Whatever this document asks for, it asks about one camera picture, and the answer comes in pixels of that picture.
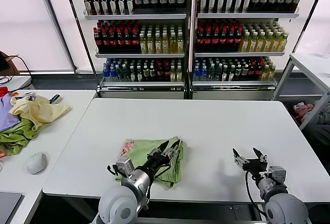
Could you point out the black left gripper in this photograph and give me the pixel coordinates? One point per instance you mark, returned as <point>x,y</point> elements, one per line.
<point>157,163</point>

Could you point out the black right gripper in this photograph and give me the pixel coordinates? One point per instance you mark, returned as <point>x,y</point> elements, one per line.
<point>255,167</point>

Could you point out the light green polo shirt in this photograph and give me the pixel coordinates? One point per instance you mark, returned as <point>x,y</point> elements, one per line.
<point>136,152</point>

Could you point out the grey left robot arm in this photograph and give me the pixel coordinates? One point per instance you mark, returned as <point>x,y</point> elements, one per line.
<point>118,203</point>

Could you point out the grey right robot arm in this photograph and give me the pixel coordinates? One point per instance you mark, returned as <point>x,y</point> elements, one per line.
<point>283,208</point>

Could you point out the pink clothes heap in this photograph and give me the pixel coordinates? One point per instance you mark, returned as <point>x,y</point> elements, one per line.
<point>304,110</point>

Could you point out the grey green clothes heap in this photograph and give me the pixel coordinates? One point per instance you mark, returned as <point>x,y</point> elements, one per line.
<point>325,116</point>

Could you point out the dark fabric object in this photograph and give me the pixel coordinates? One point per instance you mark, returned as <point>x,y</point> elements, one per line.
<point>319,141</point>

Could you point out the small red-cap dark bottle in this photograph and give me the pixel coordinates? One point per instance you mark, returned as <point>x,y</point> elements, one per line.
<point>258,73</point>
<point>159,74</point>
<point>166,74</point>
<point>251,73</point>

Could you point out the small pale yellow bottle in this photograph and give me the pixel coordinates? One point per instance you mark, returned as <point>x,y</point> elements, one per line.
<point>178,74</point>
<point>270,73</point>
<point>172,74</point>
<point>263,73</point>

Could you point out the small dark white-cap bottle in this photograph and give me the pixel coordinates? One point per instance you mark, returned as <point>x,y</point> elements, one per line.
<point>244,73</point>
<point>224,73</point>
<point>138,74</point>
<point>237,73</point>
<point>152,74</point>
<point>145,74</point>
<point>132,74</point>
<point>231,73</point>

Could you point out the small blue drink bottle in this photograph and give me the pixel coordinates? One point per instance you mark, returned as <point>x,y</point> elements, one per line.
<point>105,74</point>
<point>112,74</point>
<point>203,73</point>
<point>196,73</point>

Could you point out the small green drink bottle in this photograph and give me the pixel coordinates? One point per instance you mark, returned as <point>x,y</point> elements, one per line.
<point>211,73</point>
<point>118,74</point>
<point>218,73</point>

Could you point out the white-cap yellow drink bottle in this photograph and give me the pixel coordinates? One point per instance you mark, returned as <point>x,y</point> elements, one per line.
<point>142,44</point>
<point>172,44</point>
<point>180,44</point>
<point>165,44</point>
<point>149,44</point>
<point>157,44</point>

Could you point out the white metal side table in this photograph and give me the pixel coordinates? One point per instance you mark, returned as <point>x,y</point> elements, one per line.
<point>304,63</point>

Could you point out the green-cap yellow tea bottle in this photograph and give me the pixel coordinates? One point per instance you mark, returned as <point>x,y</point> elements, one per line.
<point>275,44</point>
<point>283,44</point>
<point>267,44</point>
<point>260,44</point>
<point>245,44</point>
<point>252,44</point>

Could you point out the red-cap cola bottle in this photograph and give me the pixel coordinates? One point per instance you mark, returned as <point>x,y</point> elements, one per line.
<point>97,41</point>
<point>119,41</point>
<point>238,41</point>
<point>200,41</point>
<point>231,41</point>
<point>207,41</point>
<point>223,41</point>
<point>134,41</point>
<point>112,41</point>
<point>104,41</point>
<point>126,41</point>
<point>215,41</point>

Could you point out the blue white striped item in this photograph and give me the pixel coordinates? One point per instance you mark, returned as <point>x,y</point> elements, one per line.
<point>55,99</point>

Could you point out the white computer mouse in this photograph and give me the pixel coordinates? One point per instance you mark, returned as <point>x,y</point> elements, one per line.
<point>36,163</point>

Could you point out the pale yellow garment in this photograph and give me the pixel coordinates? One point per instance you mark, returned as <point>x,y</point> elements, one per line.
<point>38,112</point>

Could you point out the beverage shelf unit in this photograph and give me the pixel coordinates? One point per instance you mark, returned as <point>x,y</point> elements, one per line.
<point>247,16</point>
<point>134,17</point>

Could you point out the white clothing tags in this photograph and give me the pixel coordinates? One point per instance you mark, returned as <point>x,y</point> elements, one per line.
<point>31,97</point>

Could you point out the black diagonal pole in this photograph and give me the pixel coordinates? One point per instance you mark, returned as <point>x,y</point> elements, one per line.
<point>79,28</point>
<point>309,15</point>

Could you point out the green-cap dark juice bottle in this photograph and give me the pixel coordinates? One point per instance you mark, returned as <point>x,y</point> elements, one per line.
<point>120,3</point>
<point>88,3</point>
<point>129,3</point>
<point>103,3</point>
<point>220,2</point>
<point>96,3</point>
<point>211,2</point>
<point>203,2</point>
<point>246,2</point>
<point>112,3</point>
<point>238,2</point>
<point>229,2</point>

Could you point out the crumpled green garment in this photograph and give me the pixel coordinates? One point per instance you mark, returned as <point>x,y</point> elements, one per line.
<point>15,139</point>

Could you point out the purple garment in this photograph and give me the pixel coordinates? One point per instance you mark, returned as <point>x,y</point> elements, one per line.
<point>6,116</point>

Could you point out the small orange item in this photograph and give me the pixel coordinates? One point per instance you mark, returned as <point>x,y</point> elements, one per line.
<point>1,154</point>

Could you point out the red garment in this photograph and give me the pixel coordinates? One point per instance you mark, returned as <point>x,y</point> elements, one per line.
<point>3,91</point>

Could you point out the brown cardboard box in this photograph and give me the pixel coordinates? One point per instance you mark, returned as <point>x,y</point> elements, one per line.
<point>13,65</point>

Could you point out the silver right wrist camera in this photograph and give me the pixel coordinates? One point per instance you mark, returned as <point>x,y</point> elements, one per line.
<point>277,174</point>

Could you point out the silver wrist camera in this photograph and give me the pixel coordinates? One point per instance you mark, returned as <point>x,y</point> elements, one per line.
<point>125,166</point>
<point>277,174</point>

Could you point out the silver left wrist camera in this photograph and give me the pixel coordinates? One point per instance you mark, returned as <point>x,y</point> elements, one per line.
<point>125,166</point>

